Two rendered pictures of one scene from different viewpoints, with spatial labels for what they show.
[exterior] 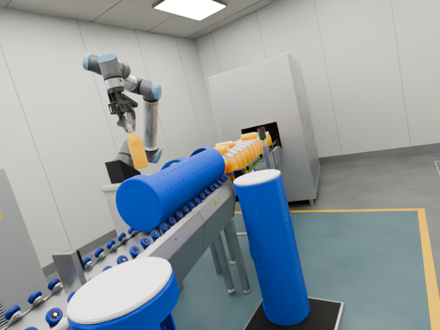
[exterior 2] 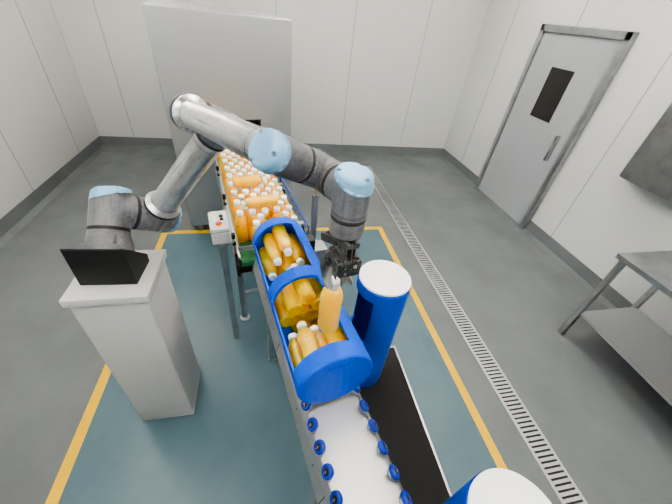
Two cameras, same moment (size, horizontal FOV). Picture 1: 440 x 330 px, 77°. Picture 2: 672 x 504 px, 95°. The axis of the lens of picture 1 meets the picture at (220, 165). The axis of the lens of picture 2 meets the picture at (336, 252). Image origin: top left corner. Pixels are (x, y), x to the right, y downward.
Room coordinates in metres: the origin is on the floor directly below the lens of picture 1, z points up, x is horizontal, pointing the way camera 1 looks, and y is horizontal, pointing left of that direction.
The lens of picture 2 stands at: (1.02, 0.92, 2.11)
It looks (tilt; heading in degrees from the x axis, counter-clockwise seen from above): 38 degrees down; 310
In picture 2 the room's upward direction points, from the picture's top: 7 degrees clockwise
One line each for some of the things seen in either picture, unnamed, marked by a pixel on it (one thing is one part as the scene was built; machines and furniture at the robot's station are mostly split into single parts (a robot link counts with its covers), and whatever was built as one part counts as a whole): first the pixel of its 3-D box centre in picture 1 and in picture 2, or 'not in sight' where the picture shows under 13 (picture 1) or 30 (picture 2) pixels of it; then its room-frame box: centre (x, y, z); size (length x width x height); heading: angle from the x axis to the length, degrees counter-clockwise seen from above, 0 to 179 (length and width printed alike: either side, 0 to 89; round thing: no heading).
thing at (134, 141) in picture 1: (137, 148); (330, 305); (1.45, 0.40, 1.36); 0.07 x 0.07 x 0.19
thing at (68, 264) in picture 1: (72, 271); not in sight; (0.96, 0.61, 1.00); 0.10 x 0.04 x 0.15; 66
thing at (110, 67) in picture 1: (110, 67); (351, 193); (1.43, 0.40, 1.78); 0.10 x 0.09 x 0.12; 174
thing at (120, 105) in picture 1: (118, 101); (343, 252); (1.42, 0.41, 1.61); 0.09 x 0.08 x 0.12; 156
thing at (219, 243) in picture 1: (222, 257); (271, 332); (2.14, 0.16, 0.31); 0.06 x 0.06 x 0.63; 66
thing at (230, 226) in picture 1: (238, 257); not in sight; (2.09, 0.03, 0.31); 0.06 x 0.06 x 0.63; 66
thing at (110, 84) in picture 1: (115, 84); (348, 224); (1.43, 0.40, 1.69); 0.10 x 0.09 x 0.05; 66
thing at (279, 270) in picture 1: (272, 246); (370, 329); (1.59, -0.19, 0.59); 0.28 x 0.28 x 0.88
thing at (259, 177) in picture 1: (256, 177); (385, 277); (1.59, -0.19, 1.03); 0.28 x 0.28 x 0.01
